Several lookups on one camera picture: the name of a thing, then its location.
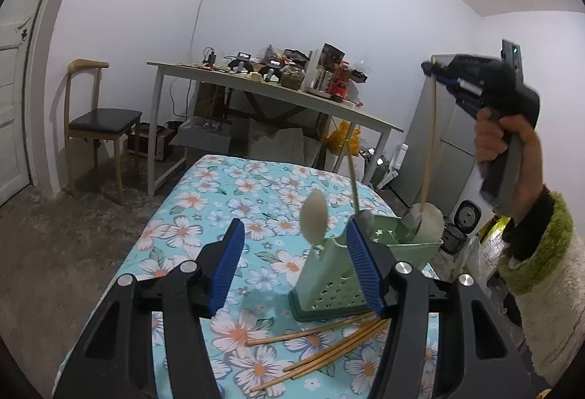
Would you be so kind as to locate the red bottle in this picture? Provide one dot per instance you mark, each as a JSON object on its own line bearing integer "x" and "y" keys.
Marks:
{"x": 337, "y": 87}

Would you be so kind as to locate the bamboo chopstick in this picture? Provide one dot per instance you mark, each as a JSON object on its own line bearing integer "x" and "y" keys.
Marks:
{"x": 363, "y": 332}
{"x": 430, "y": 147}
{"x": 309, "y": 332}
{"x": 303, "y": 372}
{"x": 352, "y": 172}

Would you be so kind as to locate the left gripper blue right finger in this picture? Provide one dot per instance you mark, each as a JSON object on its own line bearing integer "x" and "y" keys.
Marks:
{"x": 370, "y": 279}

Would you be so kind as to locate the green glass jar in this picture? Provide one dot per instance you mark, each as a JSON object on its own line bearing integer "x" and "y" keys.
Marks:
{"x": 292, "y": 76}

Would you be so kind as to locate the yellow snack bag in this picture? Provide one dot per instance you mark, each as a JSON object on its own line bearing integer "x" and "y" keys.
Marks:
{"x": 493, "y": 243}

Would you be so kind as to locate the silver refrigerator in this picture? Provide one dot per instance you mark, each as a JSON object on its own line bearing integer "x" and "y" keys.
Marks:
{"x": 455, "y": 176}

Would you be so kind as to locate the green cuffed right sleeve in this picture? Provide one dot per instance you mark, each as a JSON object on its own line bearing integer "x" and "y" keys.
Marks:
{"x": 543, "y": 266}

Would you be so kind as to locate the person right hand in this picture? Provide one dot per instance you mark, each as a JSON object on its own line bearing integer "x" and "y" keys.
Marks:
{"x": 489, "y": 143}

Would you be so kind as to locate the black rice cooker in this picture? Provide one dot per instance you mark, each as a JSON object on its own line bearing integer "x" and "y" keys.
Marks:
{"x": 456, "y": 233}

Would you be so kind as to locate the large steel spoon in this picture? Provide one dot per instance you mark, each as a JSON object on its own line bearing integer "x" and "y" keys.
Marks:
{"x": 411, "y": 222}

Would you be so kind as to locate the yellow plastic bag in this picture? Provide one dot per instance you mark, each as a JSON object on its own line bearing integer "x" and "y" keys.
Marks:
{"x": 336, "y": 140}

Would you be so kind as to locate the floral blue quilt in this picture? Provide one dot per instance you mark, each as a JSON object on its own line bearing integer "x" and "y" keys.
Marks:
{"x": 267, "y": 198}

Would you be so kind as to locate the white panel door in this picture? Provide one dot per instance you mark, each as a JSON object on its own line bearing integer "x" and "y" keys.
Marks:
{"x": 14, "y": 170}

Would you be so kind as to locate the wooden chair black seat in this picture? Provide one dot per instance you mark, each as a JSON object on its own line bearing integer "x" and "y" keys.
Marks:
{"x": 99, "y": 124}

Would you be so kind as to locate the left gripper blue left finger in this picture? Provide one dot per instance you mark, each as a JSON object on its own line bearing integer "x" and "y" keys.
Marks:
{"x": 222, "y": 262}

